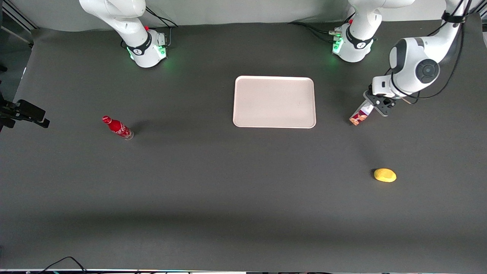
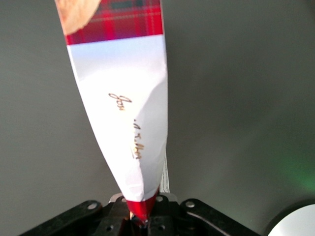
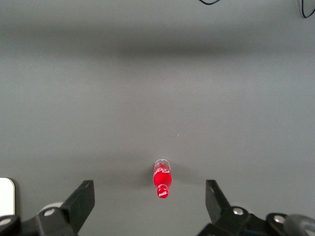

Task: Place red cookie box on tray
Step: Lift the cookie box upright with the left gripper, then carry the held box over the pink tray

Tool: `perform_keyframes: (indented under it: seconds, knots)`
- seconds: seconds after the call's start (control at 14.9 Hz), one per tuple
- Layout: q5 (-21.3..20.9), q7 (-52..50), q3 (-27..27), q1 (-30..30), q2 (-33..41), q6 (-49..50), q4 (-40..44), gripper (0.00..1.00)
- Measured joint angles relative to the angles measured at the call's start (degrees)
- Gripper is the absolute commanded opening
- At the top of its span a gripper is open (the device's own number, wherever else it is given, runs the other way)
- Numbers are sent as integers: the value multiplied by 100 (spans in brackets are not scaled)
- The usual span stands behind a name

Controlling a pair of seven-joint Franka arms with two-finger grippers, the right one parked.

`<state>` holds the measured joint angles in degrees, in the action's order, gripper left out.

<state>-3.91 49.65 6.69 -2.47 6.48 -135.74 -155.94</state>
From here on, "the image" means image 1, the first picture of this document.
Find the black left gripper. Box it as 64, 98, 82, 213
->
364, 91, 394, 113

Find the black right arm base cable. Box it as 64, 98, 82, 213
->
145, 6, 178, 48

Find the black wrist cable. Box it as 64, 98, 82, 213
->
384, 0, 472, 104

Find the red cookie box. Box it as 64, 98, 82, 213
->
349, 103, 376, 126

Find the red cola bottle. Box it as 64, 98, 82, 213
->
102, 115, 134, 141

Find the beige rectangular plastic tray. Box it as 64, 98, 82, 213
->
232, 75, 317, 129

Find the black left arm base cable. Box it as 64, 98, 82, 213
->
288, 22, 339, 43

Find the yellow lemon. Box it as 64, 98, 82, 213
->
373, 168, 397, 183

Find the white backdrop cloth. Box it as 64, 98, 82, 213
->
8, 0, 487, 33

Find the black arm base cable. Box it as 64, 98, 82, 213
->
288, 22, 339, 43
145, 6, 178, 48

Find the dark grey table mat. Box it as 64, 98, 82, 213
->
0, 15, 487, 272

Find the aluminium frame rail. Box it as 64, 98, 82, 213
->
0, 0, 38, 33

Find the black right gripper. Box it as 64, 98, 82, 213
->
0, 95, 50, 128

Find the thin black table edge cable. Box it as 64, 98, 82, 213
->
38, 256, 89, 274

